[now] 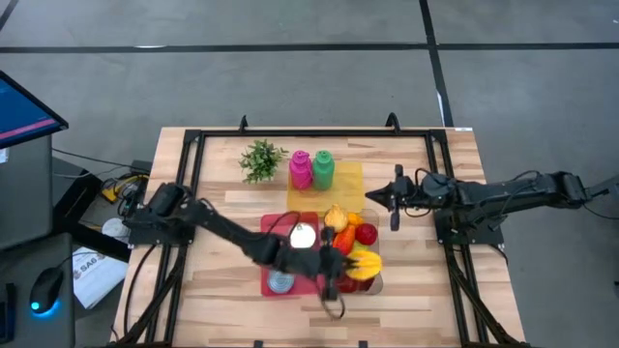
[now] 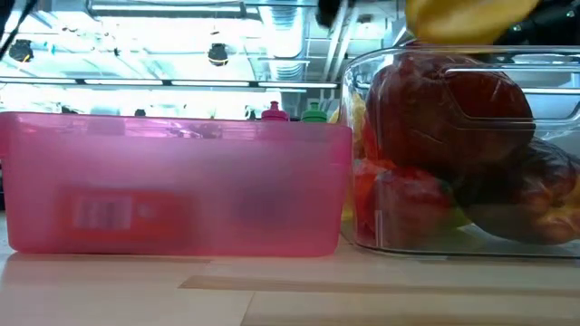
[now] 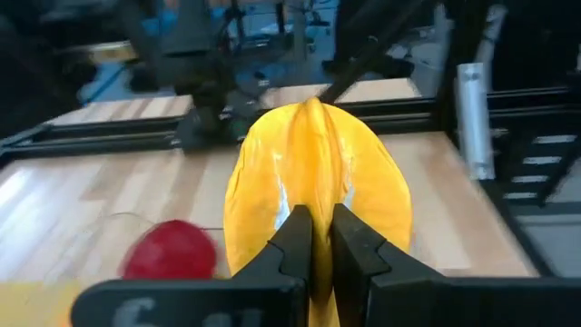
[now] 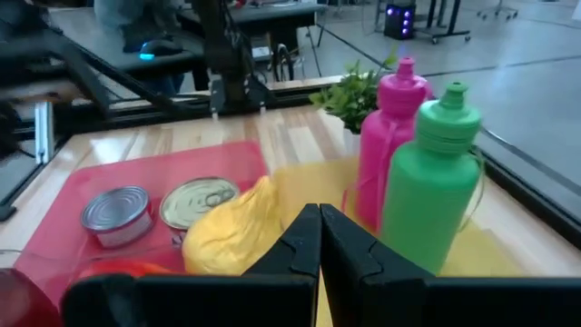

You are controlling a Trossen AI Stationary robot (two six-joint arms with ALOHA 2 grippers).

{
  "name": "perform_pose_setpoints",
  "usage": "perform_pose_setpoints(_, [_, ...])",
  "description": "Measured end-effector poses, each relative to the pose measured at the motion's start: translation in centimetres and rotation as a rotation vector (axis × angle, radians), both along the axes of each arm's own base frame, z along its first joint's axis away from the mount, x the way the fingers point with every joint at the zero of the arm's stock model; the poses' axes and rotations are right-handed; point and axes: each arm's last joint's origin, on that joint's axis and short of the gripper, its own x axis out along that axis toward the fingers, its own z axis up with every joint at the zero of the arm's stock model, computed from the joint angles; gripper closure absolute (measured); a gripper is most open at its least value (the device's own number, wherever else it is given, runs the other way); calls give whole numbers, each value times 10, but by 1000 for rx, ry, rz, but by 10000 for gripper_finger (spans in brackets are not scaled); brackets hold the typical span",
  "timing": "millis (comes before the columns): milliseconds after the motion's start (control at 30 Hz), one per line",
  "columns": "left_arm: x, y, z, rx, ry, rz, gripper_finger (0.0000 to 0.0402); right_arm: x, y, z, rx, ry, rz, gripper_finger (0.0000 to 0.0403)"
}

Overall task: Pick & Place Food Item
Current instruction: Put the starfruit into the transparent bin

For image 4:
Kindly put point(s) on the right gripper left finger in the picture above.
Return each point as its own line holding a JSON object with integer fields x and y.
{"x": 227, "y": 300}

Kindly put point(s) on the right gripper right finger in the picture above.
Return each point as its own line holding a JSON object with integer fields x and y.
{"x": 431, "y": 302}

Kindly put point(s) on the yellow wrinkled toy fruit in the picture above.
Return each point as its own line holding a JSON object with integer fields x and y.
{"x": 231, "y": 231}

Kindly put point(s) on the pale gold tin can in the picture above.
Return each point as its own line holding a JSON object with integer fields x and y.
{"x": 195, "y": 200}

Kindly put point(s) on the red-orange toy mango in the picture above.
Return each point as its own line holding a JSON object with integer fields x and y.
{"x": 122, "y": 268}

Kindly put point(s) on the green plastic bottle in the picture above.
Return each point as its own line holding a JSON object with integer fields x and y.
{"x": 431, "y": 191}

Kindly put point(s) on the silver tin can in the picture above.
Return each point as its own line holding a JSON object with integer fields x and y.
{"x": 118, "y": 213}

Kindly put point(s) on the pink plastic bottle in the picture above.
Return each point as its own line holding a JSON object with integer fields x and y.
{"x": 386, "y": 136}

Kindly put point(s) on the dark red toy pomegranate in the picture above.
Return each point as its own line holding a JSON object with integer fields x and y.
{"x": 22, "y": 300}

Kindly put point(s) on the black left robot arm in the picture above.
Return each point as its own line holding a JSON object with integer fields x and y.
{"x": 227, "y": 45}

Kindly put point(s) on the yellow translucent plastic tray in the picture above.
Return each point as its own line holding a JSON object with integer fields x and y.
{"x": 318, "y": 181}

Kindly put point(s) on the red translucent plastic tray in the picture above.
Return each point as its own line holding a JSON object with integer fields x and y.
{"x": 136, "y": 168}

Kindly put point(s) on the small green artificial plant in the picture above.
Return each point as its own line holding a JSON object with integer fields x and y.
{"x": 351, "y": 97}

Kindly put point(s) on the black computer mouse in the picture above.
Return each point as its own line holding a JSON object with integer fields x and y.
{"x": 159, "y": 47}

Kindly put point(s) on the black wheeled stand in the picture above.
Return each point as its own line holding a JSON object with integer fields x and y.
{"x": 442, "y": 27}

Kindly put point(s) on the black box with purple lights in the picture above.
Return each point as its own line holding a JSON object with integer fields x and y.
{"x": 399, "y": 20}

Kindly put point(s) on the dark grey table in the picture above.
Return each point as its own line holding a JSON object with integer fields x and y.
{"x": 272, "y": 13}

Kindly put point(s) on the dark grey desk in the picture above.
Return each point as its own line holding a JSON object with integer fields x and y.
{"x": 91, "y": 32}

